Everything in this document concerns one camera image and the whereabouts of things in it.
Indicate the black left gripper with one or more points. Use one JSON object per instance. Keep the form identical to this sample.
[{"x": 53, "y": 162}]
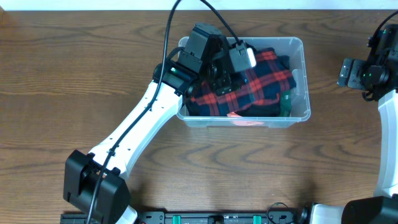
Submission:
[{"x": 222, "y": 83}]

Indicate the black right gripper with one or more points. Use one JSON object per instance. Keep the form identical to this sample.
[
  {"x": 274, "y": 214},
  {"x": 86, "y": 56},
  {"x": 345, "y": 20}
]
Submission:
[{"x": 357, "y": 81}]

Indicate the red plaid shirt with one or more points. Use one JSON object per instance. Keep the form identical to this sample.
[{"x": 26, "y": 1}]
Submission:
[{"x": 261, "y": 84}]

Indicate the pink printed t-shirt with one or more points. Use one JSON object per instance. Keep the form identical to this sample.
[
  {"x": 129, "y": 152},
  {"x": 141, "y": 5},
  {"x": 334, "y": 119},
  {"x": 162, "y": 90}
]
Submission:
[{"x": 242, "y": 121}]

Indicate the large black garment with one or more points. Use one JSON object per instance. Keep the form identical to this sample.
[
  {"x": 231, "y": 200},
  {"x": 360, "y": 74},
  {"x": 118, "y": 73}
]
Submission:
[{"x": 264, "y": 110}]

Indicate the dark green garment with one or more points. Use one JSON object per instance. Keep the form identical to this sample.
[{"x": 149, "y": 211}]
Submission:
[{"x": 285, "y": 104}]

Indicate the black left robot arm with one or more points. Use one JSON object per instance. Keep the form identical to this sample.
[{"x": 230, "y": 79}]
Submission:
[{"x": 96, "y": 182}]

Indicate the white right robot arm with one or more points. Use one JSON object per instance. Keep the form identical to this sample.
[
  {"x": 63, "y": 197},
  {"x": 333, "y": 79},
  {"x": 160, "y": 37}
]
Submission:
[{"x": 381, "y": 83}]

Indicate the clear plastic storage bin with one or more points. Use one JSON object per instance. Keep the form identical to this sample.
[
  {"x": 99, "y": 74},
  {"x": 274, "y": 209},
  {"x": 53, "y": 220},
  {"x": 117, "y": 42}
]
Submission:
[{"x": 292, "y": 47}]

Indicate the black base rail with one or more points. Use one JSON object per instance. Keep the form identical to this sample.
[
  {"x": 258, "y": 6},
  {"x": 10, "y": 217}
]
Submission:
[{"x": 277, "y": 216}]

